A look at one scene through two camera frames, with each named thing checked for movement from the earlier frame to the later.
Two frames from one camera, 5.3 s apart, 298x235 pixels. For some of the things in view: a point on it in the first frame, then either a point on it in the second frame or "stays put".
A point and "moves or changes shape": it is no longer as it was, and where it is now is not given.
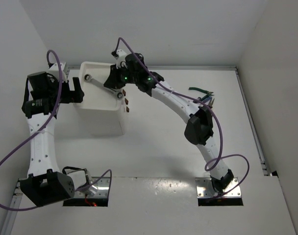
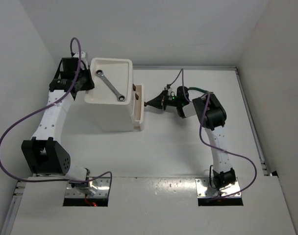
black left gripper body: x=64 y=94 → x=84 y=80
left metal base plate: x=102 y=186 stays put
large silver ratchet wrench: x=119 y=94 → x=121 y=98
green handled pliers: x=209 y=93 stays put
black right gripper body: x=120 y=76 → x=163 y=102
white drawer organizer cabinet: x=101 y=112 moves or changes shape
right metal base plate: x=205 y=188 stays put
